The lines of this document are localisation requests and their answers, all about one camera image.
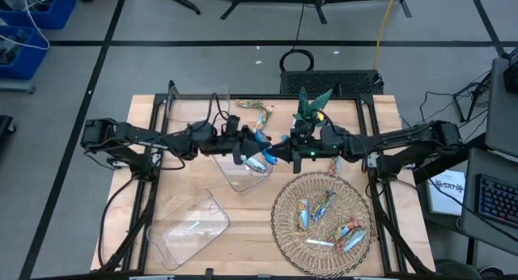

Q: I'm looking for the grey side desk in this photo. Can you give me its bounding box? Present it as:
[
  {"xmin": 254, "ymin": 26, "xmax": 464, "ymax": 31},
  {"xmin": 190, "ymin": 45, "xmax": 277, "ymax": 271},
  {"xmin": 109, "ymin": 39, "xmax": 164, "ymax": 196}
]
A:
[{"xmin": 484, "ymin": 56, "xmax": 518, "ymax": 159}]

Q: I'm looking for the yellow cable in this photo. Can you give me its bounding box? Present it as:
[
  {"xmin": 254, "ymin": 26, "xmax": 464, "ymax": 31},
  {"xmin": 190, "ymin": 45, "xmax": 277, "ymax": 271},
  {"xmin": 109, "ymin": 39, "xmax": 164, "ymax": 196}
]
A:
[{"xmin": 372, "ymin": 0, "xmax": 401, "ymax": 70}]

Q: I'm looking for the green yellow granola bar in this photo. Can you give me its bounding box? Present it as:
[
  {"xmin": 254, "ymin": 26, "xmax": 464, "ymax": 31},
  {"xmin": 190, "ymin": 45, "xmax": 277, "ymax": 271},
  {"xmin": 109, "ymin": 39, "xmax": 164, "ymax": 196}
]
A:
[{"xmin": 256, "ymin": 111, "xmax": 273, "ymax": 132}]

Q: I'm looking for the black keyboard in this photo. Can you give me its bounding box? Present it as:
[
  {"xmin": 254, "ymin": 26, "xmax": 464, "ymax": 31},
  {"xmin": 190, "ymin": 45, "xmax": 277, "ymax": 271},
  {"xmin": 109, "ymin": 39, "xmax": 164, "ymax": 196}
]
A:
[{"xmin": 476, "ymin": 173, "xmax": 518, "ymax": 229}]

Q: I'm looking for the black cable loop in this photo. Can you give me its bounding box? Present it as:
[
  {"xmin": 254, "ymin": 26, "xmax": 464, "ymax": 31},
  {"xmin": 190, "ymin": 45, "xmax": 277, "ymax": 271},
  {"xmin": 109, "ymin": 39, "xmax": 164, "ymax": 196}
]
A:
[{"xmin": 278, "ymin": 48, "xmax": 316, "ymax": 73}]

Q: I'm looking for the blue white granola bar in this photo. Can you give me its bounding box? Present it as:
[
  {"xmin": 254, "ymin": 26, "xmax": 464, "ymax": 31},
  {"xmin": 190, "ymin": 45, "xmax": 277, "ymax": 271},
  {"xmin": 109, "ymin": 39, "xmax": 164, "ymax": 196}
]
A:
[{"xmin": 244, "ymin": 155, "xmax": 269, "ymax": 175}]

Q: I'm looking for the white cable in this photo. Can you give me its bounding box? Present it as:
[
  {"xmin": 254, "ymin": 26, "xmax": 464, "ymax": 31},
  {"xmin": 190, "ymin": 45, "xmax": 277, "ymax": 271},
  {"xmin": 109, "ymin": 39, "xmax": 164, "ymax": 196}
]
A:
[{"xmin": 0, "ymin": 0, "xmax": 52, "ymax": 51}]

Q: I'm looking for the thin black cable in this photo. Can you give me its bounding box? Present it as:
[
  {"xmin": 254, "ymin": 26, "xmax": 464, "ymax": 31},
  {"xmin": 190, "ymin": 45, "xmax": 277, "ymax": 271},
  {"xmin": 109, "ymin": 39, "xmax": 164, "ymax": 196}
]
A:
[{"xmin": 295, "ymin": 2, "xmax": 306, "ymax": 50}]

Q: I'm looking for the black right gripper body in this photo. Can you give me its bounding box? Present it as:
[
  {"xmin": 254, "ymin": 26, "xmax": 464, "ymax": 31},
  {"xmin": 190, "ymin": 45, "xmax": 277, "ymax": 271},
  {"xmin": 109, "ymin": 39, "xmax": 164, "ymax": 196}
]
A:
[{"xmin": 291, "ymin": 124, "xmax": 325, "ymax": 175}]

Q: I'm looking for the round wicker basket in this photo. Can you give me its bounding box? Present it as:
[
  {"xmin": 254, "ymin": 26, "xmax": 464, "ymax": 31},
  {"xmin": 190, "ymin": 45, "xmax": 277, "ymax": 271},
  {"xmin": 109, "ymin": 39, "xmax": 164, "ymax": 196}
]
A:
[{"xmin": 270, "ymin": 171, "xmax": 374, "ymax": 278}]

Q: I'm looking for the blue green granola bar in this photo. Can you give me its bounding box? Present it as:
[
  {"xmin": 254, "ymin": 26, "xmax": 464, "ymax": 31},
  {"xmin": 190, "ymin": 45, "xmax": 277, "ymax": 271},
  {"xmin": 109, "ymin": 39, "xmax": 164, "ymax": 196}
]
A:
[{"xmin": 310, "ymin": 189, "xmax": 338, "ymax": 223}]

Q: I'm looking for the grey keyboard desk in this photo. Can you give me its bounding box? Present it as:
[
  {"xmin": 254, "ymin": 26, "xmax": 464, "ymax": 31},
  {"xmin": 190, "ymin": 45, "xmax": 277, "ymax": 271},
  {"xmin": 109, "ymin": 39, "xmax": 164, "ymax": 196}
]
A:
[{"xmin": 460, "ymin": 146, "xmax": 518, "ymax": 257}]

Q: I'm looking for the black desk device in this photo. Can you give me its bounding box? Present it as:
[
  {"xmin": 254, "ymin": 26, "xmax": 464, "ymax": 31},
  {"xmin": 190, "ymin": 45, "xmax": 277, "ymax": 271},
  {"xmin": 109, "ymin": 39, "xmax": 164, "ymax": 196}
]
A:
[{"xmin": 503, "ymin": 49, "xmax": 518, "ymax": 95}]

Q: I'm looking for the blue orange granola bar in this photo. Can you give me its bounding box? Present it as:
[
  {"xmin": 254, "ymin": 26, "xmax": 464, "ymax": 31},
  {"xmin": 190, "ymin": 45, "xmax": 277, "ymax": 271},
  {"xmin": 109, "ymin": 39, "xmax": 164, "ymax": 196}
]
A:
[{"xmin": 297, "ymin": 198, "xmax": 311, "ymax": 231}]

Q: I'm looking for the blue storage bin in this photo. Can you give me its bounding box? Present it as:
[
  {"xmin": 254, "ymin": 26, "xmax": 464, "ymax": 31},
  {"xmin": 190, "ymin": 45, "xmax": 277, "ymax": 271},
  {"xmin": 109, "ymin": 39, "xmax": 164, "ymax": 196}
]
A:
[
  {"xmin": 0, "ymin": 0, "xmax": 77, "ymax": 30},
  {"xmin": 0, "ymin": 25, "xmax": 51, "ymax": 81}
]

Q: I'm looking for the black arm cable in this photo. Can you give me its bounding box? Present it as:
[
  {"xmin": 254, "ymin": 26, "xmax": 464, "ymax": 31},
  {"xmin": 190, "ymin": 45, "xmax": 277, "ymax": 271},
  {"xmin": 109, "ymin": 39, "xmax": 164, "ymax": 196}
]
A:
[{"xmin": 96, "ymin": 172, "xmax": 141, "ymax": 269}]

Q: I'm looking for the green orange granola bar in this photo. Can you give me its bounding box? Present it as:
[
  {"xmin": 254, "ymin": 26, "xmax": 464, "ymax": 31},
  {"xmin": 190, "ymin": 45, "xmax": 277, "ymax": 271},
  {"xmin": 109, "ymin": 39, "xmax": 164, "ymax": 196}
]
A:
[
  {"xmin": 236, "ymin": 99, "xmax": 273, "ymax": 113},
  {"xmin": 326, "ymin": 216, "xmax": 362, "ymax": 244}
]

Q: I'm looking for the dark chair seat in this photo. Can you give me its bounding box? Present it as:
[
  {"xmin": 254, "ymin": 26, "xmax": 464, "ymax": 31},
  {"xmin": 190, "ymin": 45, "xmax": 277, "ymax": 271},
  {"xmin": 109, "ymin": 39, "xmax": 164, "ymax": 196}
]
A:
[{"xmin": 435, "ymin": 258, "xmax": 482, "ymax": 280}]

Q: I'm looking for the black tripod stand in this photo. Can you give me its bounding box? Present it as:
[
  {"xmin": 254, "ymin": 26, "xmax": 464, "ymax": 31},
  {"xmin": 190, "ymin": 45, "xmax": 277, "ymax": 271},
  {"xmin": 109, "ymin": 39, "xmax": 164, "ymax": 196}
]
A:
[{"xmin": 452, "ymin": 70, "xmax": 494, "ymax": 124}]

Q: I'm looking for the white paper sheet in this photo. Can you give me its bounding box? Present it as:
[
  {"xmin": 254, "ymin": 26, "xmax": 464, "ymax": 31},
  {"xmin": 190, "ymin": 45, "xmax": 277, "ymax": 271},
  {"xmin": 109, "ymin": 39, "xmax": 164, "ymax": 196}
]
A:
[{"xmin": 426, "ymin": 168, "xmax": 467, "ymax": 217}]

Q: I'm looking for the black table frame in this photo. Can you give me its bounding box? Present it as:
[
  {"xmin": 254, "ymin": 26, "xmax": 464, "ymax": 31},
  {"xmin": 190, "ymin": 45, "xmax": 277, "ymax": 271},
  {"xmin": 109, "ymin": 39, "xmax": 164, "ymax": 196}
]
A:
[{"xmin": 96, "ymin": 92, "xmax": 437, "ymax": 278}]

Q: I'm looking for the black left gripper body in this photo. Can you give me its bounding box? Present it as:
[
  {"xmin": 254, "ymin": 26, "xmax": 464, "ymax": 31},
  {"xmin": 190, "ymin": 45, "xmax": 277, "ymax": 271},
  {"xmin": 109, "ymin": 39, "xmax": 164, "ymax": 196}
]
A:
[{"xmin": 210, "ymin": 114, "xmax": 247, "ymax": 167}]

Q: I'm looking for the black floor cable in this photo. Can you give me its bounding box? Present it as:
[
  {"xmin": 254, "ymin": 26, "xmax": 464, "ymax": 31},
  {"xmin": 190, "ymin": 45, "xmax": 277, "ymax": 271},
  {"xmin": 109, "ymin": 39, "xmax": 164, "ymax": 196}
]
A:
[{"xmin": 418, "ymin": 89, "xmax": 458, "ymax": 125}]

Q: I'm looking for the clear plastic tray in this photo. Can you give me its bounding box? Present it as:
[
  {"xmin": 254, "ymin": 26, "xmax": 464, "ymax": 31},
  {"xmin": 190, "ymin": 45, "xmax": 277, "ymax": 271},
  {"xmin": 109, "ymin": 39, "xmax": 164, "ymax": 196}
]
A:
[
  {"xmin": 145, "ymin": 187, "xmax": 231, "ymax": 272},
  {"xmin": 164, "ymin": 83, "xmax": 232, "ymax": 126},
  {"xmin": 210, "ymin": 150, "xmax": 275, "ymax": 193}
]

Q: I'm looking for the black object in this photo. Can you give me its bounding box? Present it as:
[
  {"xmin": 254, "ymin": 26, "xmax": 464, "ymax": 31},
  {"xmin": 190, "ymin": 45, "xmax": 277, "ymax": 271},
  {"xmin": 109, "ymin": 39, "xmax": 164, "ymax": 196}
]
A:
[{"xmin": 0, "ymin": 114, "xmax": 17, "ymax": 148}]

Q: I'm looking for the red blue granola bar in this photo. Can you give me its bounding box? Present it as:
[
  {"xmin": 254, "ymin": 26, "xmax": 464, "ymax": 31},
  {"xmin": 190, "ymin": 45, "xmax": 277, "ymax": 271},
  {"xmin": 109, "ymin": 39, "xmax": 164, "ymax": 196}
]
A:
[{"xmin": 334, "ymin": 227, "xmax": 368, "ymax": 253}]

